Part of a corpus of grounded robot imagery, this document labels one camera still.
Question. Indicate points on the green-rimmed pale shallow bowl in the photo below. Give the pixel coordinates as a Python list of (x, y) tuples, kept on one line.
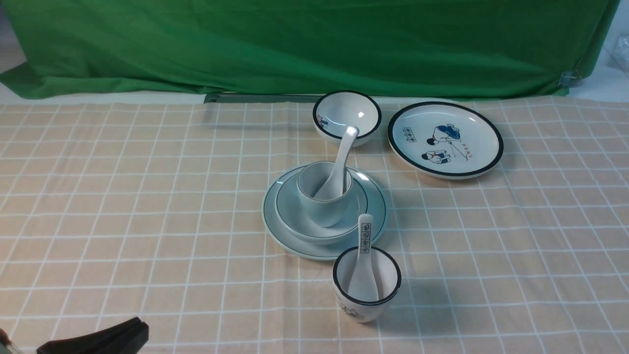
[(294, 216)]

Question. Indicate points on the black-rimmed illustrated cup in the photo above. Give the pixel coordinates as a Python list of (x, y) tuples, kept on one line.
[(387, 276)]

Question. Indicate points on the plain white ceramic spoon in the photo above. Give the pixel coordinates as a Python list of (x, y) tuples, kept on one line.
[(335, 186)]

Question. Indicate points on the black-rimmed white small bowl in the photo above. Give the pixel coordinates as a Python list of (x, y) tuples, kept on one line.
[(333, 112)]

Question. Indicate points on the white spoon with characters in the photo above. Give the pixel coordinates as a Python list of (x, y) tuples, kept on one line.
[(362, 285)]

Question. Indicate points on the black-rimmed illustrated plate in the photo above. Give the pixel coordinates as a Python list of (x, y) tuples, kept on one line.
[(445, 140)]

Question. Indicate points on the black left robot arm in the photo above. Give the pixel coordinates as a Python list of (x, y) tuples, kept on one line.
[(128, 337)]

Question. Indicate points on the green backdrop cloth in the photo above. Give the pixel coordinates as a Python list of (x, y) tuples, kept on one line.
[(455, 49)]

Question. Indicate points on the beige checked tablecloth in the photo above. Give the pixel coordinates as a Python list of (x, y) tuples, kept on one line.
[(110, 212)]

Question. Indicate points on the pale green-rimmed cup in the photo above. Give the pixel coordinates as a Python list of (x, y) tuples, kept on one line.
[(325, 211)]

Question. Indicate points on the metal clamp on backdrop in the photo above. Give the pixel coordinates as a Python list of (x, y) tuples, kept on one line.
[(569, 79)]

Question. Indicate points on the green-rimmed pale flat plate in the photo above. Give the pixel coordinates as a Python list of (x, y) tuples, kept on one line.
[(377, 207)]

